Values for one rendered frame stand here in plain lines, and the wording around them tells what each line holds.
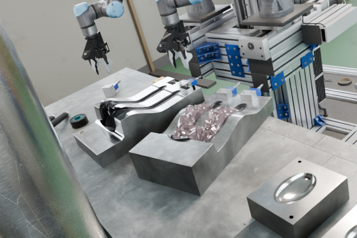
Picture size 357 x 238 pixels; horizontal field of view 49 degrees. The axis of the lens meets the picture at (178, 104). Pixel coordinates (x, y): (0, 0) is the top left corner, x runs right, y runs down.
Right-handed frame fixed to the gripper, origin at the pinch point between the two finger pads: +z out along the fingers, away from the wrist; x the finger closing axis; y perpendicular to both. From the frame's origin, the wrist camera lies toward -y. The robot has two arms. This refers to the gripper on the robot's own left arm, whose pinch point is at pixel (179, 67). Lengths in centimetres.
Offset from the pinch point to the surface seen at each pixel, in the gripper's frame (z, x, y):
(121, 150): 10, -11, -48
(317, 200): 5, -87, -44
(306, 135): 12, -67, -13
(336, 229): 6, -94, -50
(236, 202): 12, -65, -48
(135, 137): 8.6, -12.5, -41.3
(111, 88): 9.4, 40.6, -14.0
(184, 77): 91, 160, 137
